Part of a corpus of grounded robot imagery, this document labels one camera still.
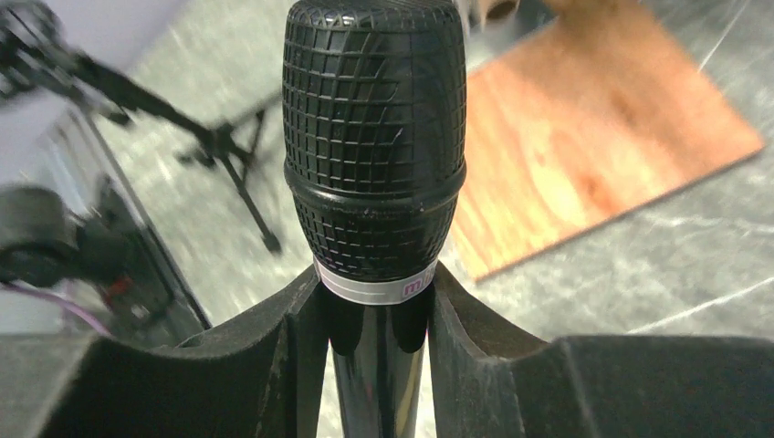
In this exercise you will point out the black tripod shock mount stand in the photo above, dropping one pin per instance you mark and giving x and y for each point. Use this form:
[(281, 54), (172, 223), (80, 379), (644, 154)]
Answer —
[(210, 58)]

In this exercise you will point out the white silver bracket fixture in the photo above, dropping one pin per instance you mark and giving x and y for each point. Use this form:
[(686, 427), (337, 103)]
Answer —
[(483, 12)]

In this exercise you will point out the brown wooden board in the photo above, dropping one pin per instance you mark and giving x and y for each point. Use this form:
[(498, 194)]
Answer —
[(578, 112)]

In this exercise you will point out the black microphone blue foam head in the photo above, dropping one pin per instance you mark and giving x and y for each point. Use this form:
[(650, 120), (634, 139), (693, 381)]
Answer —
[(374, 125)]

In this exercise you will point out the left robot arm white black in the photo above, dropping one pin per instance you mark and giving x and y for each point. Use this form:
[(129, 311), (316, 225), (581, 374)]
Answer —
[(43, 243)]

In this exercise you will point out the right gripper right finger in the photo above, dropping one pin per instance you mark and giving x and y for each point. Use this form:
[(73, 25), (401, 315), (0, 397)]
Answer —
[(491, 378)]

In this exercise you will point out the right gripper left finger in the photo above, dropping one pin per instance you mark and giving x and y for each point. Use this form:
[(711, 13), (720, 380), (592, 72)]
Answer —
[(258, 374)]

